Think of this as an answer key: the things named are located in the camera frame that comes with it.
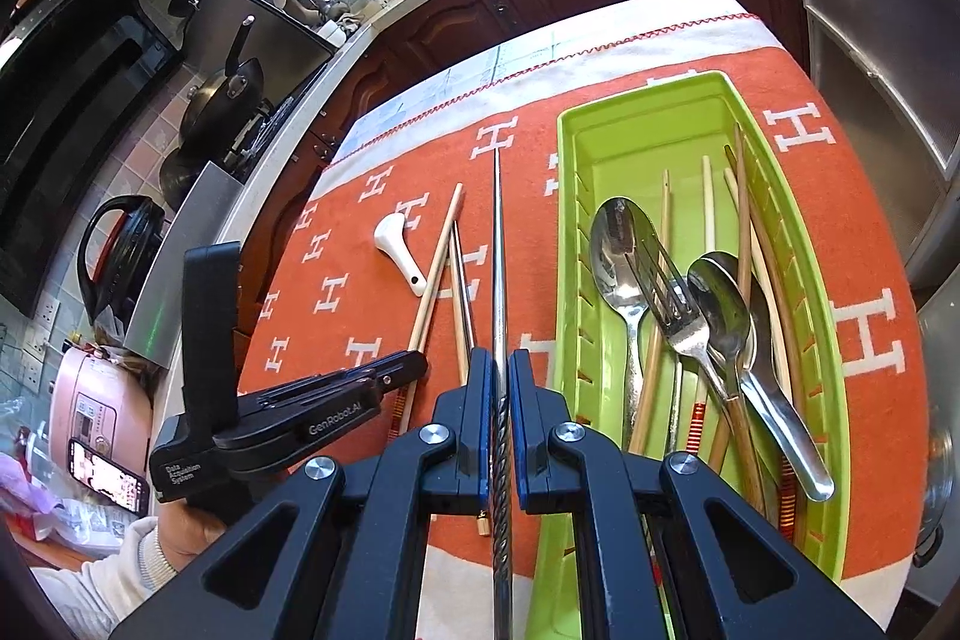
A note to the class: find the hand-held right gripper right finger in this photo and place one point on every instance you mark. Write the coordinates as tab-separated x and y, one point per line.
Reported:
519	430

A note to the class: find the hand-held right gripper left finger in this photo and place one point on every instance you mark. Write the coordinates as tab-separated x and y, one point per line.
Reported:
484	430

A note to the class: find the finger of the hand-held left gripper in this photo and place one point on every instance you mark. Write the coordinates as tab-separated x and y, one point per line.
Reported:
401	368

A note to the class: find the beige chopstick with red wrap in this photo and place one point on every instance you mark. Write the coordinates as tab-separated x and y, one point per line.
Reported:
433	291

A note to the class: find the tan wooden chopstick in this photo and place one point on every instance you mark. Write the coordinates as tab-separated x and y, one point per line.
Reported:
646	385

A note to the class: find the white ceramic spoon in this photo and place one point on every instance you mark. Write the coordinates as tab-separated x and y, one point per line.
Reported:
391	233

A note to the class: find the large steel spoon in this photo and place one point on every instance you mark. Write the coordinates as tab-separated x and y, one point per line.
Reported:
615	265

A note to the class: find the steel fork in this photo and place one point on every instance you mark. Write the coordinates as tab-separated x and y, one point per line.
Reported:
686	329

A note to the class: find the small steel spoon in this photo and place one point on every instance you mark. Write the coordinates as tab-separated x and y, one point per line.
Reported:
716	310

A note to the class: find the green plastic tray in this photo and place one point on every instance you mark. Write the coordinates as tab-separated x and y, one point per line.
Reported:
637	138

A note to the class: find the brown wooden chopstick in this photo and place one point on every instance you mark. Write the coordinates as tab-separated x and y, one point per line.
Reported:
741	197
780	325

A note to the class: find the person's left hand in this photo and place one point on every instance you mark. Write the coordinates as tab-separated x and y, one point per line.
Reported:
184	531

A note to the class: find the stainless steel panel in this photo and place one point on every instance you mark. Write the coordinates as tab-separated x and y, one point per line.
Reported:
180	280

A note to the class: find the black and red kettle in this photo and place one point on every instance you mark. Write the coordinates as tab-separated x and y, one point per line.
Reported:
124	265

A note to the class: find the pink rice cooker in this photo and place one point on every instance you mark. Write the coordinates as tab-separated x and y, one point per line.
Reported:
82	400

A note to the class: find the black pan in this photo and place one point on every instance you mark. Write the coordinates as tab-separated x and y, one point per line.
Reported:
184	175

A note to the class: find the smartphone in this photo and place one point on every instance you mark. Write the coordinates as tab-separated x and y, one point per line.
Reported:
105	475

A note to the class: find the black gas stove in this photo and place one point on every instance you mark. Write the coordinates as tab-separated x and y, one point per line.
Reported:
262	123

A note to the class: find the black wok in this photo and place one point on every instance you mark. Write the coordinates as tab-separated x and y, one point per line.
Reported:
217	108

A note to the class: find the white plastic bag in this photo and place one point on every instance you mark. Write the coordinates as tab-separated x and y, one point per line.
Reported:
37	497

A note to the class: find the black range hood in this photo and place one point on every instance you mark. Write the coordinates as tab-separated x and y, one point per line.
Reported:
67	108

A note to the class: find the white chopstick with red wrap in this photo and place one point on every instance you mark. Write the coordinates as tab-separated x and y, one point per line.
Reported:
735	197
707	197

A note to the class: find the orange printed blanket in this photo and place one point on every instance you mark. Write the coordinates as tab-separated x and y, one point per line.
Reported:
847	220

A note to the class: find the steel pot lid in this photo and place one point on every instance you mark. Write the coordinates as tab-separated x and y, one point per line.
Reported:
941	490

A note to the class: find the grey cabinet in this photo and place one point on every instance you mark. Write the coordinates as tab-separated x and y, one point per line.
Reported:
941	347

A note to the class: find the white wall socket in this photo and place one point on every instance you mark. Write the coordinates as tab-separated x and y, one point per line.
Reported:
46	314
34	370

